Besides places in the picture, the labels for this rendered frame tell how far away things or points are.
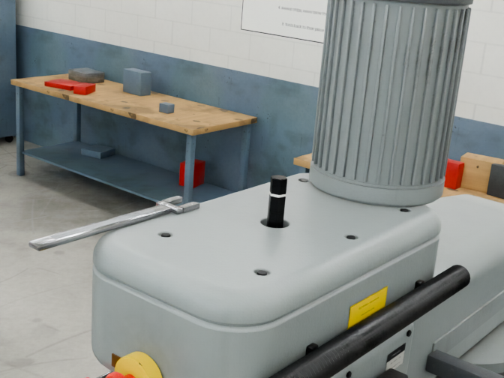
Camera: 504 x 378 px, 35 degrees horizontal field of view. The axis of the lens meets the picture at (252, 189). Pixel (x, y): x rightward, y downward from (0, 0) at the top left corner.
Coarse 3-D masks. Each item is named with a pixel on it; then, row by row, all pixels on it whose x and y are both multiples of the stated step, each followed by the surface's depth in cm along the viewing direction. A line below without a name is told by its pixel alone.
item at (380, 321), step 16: (448, 272) 111; (464, 272) 112; (416, 288) 106; (432, 288) 105; (448, 288) 108; (400, 304) 100; (416, 304) 101; (432, 304) 104; (368, 320) 95; (384, 320) 95; (400, 320) 97; (352, 336) 90; (368, 336) 92; (384, 336) 94; (320, 352) 86; (336, 352) 87; (352, 352) 89; (288, 368) 83; (304, 368) 83; (320, 368) 84; (336, 368) 87
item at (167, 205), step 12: (156, 204) 102; (168, 204) 102; (192, 204) 102; (120, 216) 96; (132, 216) 96; (144, 216) 97; (156, 216) 99; (84, 228) 91; (96, 228) 92; (108, 228) 93; (36, 240) 87; (48, 240) 87; (60, 240) 88; (72, 240) 89
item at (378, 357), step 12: (396, 336) 110; (408, 336) 112; (384, 348) 107; (396, 348) 110; (408, 348) 114; (360, 360) 102; (372, 360) 105; (384, 360) 108; (396, 360) 111; (408, 360) 115; (348, 372) 100; (360, 372) 103; (372, 372) 106
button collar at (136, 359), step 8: (136, 352) 87; (120, 360) 86; (128, 360) 86; (136, 360) 85; (144, 360) 85; (152, 360) 86; (120, 368) 87; (128, 368) 86; (136, 368) 85; (144, 368) 84; (152, 368) 85; (136, 376) 85; (144, 376) 84; (152, 376) 85; (160, 376) 85
